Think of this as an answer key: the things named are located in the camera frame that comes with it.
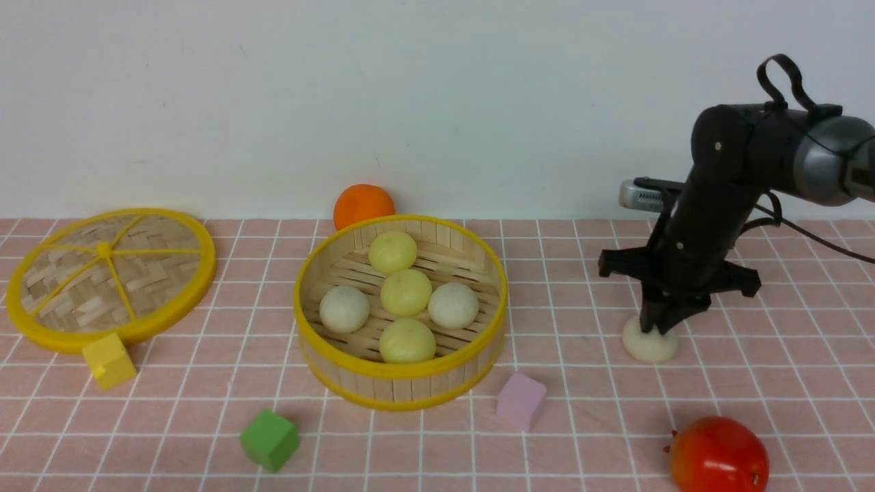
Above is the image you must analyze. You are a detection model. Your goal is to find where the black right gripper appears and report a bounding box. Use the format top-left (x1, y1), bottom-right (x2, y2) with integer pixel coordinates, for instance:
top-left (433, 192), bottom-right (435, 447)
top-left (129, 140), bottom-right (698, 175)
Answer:
top-left (599, 178), bottom-right (763, 336)

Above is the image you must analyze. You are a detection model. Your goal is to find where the yellow bamboo steamer basket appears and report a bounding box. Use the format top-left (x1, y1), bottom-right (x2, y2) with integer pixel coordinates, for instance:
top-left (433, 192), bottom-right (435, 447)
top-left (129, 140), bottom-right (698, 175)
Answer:
top-left (293, 215), bottom-right (509, 411)

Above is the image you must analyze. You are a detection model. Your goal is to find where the yellow cube block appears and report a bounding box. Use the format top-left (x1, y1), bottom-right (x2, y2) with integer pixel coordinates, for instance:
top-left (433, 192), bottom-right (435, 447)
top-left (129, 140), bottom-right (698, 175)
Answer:
top-left (81, 332), bottom-right (138, 390)

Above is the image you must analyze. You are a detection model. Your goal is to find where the orange fruit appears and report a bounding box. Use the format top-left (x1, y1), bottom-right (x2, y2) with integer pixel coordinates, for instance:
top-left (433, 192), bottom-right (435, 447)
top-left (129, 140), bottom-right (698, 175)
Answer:
top-left (332, 184), bottom-right (396, 231)

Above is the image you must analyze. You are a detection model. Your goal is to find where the yellow bun front edge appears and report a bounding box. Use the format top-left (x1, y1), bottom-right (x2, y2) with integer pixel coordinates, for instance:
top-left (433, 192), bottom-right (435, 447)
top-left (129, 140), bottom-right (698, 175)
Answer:
top-left (378, 318), bottom-right (437, 364)

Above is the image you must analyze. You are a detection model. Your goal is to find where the yellow bun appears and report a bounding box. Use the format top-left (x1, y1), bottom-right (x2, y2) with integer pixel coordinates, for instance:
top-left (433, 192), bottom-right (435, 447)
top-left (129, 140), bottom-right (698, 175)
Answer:
top-left (380, 269), bottom-right (433, 317)
top-left (368, 230), bottom-right (418, 276)

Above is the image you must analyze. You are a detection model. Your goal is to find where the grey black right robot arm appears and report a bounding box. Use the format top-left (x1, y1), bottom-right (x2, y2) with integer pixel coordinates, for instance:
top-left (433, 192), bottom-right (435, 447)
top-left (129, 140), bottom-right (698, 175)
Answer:
top-left (599, 104), bottom-right (873, 335)

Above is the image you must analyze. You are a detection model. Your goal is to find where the pink checkered tablecloth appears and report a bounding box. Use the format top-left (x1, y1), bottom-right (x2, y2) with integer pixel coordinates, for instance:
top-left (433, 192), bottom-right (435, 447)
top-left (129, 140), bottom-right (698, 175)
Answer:
top-left (1, 220), bottom-right (874, 491)

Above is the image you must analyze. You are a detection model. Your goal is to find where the white bun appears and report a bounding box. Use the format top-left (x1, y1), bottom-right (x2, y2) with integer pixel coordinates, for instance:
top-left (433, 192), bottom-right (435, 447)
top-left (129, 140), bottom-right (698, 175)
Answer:
top-left (319, 286), bottom-right (370, 334)
top-left (621, 316), bottom-right (680, 364)
top-left (427, 282), bottom-right (479, 329)

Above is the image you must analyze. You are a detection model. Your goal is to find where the yellow woven steamer lid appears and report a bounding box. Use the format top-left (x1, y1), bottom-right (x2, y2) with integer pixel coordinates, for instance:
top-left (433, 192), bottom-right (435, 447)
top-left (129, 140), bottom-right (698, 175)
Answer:
top-left (6, 208), bottom-right (217, 354)

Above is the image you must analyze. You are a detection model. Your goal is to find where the pink cube block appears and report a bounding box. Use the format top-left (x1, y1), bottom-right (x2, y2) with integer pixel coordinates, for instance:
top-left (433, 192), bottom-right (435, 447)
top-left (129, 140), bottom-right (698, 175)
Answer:
top-left (495, 372), bottom-right (547, 433)

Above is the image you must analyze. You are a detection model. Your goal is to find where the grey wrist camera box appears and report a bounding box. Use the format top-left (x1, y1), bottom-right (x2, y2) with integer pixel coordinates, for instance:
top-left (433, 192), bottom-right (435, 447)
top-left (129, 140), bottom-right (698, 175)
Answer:
top-left (618, 177), bottom-right (685, 214)

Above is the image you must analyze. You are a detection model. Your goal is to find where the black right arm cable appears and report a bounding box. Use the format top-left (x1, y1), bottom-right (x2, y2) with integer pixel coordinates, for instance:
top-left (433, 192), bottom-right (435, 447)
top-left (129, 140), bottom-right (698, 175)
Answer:
top-left (738, 54), bottom-right (875, 265)

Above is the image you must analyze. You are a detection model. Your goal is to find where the green cube block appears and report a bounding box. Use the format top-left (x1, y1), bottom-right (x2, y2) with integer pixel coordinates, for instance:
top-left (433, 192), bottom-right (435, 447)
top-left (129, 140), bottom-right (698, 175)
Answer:
top-left (239, 409), bottom-right (300, 474)

